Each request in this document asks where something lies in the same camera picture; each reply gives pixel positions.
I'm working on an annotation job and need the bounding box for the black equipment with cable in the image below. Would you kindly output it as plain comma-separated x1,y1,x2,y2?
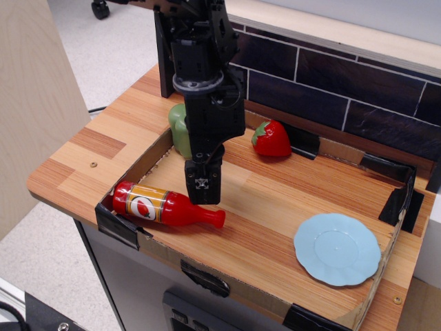
1,291,85,331

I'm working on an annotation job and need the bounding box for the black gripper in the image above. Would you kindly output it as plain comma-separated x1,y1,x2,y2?
173,70,245,205

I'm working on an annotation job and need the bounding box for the green toy bell pepper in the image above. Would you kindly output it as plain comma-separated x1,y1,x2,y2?
168,103,192,159

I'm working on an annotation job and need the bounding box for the dark tile backsplash panel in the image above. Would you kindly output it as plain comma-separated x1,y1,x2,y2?
152,0,441,193

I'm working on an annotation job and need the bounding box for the light blue plastic plate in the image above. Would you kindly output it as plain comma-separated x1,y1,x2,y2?
294,213,381,287

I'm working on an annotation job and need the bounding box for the grey cabinet under table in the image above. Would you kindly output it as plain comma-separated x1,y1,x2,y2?
75,221,284,330

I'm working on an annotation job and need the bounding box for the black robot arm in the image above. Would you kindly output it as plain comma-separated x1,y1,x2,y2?
139,1,245,205

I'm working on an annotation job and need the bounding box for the black caster wheel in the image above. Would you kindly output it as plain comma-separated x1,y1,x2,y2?
91,0,110,20

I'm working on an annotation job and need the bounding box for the red hot sauce bottle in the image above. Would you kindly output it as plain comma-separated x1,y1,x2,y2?
112,181,225,228

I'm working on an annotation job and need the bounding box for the cardboard fence with black tape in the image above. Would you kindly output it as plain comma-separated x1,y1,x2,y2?
96,112,434,330

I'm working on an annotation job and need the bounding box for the red toy strawberry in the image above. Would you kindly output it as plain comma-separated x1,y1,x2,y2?
252,120,291,157

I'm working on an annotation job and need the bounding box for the light wooden board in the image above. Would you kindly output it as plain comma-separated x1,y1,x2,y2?
1,1,90,237

